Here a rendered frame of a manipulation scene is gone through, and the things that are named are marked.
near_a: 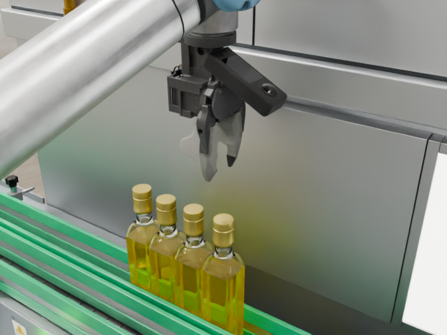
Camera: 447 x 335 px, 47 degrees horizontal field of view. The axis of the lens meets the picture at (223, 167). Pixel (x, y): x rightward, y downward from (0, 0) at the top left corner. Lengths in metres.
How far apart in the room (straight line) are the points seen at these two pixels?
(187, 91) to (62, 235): 0.63
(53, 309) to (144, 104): 0.43
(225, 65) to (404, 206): 0.34
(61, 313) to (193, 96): 0.52
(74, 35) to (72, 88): 0.04
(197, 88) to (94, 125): 0.52
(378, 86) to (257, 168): 0.26
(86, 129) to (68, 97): 0.78
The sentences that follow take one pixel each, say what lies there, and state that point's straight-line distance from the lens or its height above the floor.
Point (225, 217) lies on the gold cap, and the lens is 0.82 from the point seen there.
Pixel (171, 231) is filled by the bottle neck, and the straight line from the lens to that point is 0.90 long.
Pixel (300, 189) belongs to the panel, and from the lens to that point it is 0.87.
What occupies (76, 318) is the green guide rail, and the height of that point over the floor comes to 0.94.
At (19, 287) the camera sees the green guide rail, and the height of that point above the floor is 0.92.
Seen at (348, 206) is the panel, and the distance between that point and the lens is 0.84.
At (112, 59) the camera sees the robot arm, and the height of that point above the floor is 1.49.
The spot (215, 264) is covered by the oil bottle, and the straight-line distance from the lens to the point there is 0.85.
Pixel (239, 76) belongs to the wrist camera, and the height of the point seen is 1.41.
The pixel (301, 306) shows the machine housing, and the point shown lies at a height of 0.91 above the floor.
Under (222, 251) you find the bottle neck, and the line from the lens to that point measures 0.84.
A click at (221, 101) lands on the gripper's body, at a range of 0.71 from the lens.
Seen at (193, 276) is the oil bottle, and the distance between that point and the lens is 0.89.
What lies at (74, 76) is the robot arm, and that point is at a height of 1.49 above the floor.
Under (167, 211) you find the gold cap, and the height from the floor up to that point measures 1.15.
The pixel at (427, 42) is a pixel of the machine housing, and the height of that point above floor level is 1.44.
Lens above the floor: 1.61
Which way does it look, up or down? 28 degrees down
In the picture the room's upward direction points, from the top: straight up
